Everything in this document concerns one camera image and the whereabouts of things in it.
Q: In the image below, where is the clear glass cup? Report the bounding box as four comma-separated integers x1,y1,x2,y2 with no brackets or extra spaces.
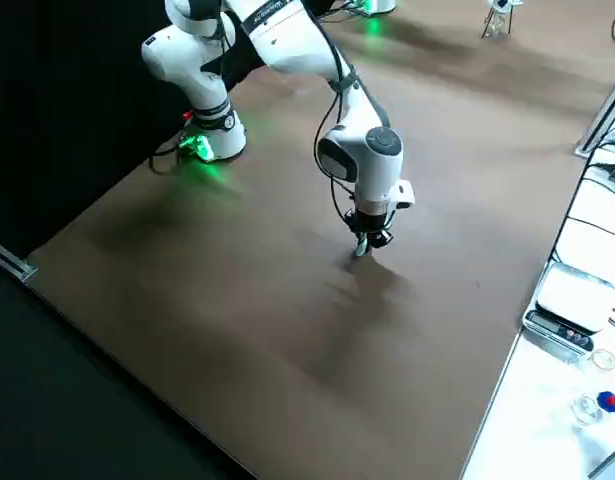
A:
569,392,604,427

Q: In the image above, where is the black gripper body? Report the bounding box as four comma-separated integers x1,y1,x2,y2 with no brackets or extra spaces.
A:
354,212,393,237

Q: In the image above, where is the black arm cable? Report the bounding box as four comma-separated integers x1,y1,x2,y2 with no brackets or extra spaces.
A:
314,9,361,234

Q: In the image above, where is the small round glass dish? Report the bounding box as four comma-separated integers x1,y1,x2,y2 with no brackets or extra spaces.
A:
589,348,615,372

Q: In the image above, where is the black bench cable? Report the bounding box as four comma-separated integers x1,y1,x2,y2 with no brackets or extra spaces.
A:
551,114,615,266

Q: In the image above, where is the black base cable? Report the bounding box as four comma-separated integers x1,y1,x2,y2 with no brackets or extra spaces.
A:
149,137,191,175

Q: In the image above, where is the digital scale silver platform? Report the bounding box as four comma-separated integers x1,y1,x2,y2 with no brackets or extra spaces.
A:
523,261,615,357

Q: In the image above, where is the aluminium profile post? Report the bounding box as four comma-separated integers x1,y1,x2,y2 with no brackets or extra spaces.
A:
575,74,615,157

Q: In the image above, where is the aluminium frame rail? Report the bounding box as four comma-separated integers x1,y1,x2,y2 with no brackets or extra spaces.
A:
0,233,39,282

